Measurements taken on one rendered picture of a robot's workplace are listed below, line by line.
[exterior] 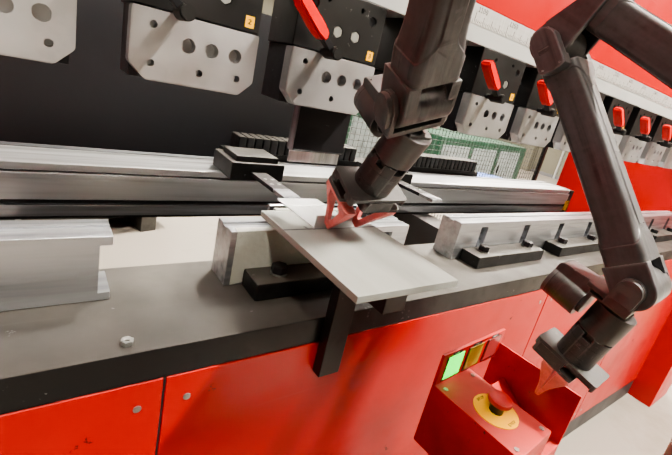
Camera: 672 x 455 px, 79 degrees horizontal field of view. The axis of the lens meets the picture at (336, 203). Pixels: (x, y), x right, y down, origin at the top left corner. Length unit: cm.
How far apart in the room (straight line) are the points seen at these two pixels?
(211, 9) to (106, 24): 55
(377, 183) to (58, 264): 42
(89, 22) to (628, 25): 98
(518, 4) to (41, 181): 92
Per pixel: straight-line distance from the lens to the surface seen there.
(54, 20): 53
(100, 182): 86
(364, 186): 57
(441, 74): 46
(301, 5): 57
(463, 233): 103
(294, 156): 68
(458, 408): 75
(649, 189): 264
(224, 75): 57
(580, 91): 73
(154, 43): 54
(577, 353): 77
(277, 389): 70
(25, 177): 85
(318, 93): 63
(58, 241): 61
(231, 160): 86
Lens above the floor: 122
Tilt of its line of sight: 17 degrees down
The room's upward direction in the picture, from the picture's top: 13 degrees clockwise
